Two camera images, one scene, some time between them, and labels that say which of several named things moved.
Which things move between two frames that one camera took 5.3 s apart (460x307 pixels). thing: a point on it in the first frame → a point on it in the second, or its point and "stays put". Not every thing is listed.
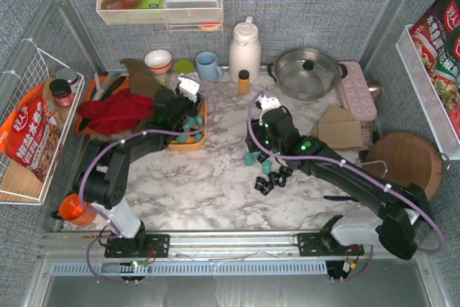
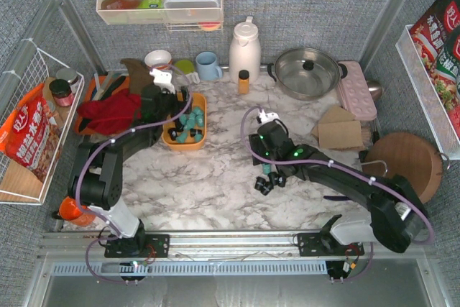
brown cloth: [141, 82] stays put
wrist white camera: [189, 86] → [163, 78]
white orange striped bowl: [158, 61] stays put
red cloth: [117, 114] stays put
